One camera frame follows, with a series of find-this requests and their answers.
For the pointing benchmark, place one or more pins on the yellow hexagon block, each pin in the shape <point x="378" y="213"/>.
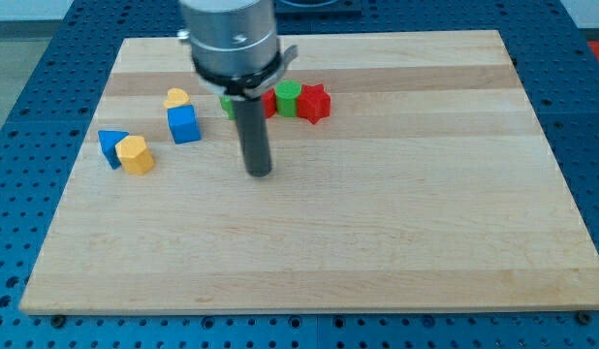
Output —
<point x="134" y="155"/>

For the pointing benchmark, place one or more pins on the red star block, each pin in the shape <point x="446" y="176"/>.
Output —
<point x="313" y="103"/>

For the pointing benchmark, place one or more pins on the wooden board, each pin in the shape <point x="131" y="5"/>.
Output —
<point x="431" y="187"/>

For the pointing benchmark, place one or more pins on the red block behind rod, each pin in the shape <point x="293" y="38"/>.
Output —
<point x="269" y="103"/>

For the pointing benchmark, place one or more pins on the blue triangle block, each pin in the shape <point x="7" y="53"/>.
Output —
<point x="108" y="139"/>

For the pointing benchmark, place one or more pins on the blue cube block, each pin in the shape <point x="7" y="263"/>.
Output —
<point x="183" y="124"/>

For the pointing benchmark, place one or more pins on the yellow heart block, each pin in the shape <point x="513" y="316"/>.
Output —
<point x="176" y="97"/>

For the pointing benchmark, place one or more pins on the green cylinder block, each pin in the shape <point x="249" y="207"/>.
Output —
<point x="286" y="95"/>

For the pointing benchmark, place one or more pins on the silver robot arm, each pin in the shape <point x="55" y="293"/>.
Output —
<point x="235" y="47"/>

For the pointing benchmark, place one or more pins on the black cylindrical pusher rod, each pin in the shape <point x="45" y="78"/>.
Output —
<point x="253" y="136"/>

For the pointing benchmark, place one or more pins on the green block behind rod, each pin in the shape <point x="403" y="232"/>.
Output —
<point x="227" y="106"/>

